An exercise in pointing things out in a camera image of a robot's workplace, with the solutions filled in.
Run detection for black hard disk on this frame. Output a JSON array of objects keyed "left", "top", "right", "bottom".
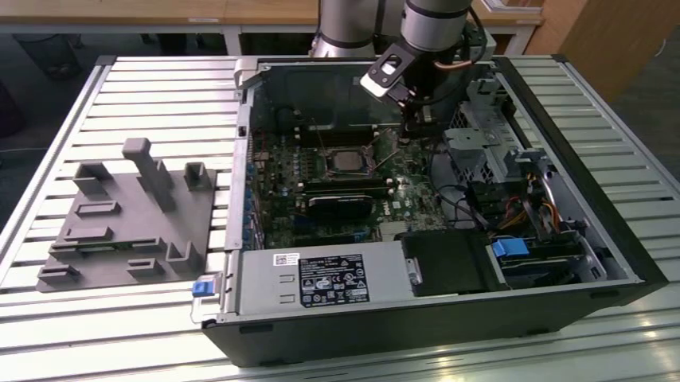
[{"left": 498, "top": 254, "right": 583, "bottom": 287}]

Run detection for green motherboard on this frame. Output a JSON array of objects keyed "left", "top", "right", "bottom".
[{"left": 247, "top": 127, "right": 468, "bottom": 250}]

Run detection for blue disk carrier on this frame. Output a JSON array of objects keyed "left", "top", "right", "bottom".
[{"left": 490, "top": 237, "right": 531, "bottom": 259}]

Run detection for orange flat wire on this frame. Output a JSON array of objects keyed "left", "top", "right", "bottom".
[{"left": 538, "top": 201, "right": 563, "bottom": 232}]

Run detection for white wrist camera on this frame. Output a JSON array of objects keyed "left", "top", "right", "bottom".
[{"left": 359, "top": 53, "right": 416, "bottom": 100}]

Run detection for black printed label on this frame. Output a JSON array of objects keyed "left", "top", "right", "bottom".
[{"left": 297, "top": 254, "right": 368, "bottom": 310}]

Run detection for CPU socket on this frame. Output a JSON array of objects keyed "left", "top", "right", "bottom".
[{"left": 317, "top": 146, "right": 376, "bottom": 180}]

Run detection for grey power supply unit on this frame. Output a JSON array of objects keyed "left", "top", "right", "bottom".
[{"left": 232, "top": 240, "right": 418, "bottom": 315}]

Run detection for wooden desk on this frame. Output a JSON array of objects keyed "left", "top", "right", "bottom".
[{"left": 0, "top": 0, "right": 546, "bottom": 57}]

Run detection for yellow black power wires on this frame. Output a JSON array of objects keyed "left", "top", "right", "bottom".
[{"left": 498, "top": 198, "right": 530, "bottom": 232}]

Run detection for white tray on desk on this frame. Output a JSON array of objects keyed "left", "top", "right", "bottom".
[{"left": 479, "top": 0, "right": 546, "bottom": 14}]

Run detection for silver chipset heatsink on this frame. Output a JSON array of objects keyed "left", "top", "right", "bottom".
[{"left": 379, "top": 221, "right": 408, "bottom": 242}]

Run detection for silver CPU plate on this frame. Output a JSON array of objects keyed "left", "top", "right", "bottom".
[{"left": 327, "top": 149, "right": 371, "bottom": 177}]

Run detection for grey parts rack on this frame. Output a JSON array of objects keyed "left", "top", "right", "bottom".
[{"left": 33, "top": 137, "right": 219, "bottom": 294}]

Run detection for black graphics card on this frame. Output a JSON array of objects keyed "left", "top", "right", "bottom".
[{"left": 304, "top": 193, "right": 376, "bottom": 222}]

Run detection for metal drive cage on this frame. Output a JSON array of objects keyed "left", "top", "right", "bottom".
[{"left": 439, "top": 77, "right": 558, "bottom": 184}]

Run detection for black waste bin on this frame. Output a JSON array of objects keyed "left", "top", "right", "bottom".
[{"left": 13, "top": 33, "right": 84, "bottom": 80}]

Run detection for black plastic cable bracket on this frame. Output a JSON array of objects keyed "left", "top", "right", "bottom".
[{"left": 464, "top": 181, "right": 514, "bottom": 232}]

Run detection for black open PC case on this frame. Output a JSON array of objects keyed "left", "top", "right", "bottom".
[{"left": 200, "top": 54, "right": 669, "bottom": 369}]

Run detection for black plastic duct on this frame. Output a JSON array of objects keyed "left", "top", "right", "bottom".
[{"left": 396, "top": 229, "right": 503, "bottom": 298}]

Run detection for metal socket cover frame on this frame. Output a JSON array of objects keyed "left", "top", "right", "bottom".
[{"left": 369, "top": 126, "right": 402, "bottom": 177}]

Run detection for wooden cabinet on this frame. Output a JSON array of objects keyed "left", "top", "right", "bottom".
[{"left": 522, "top": 0, "right": 680, "bottom": 104}]

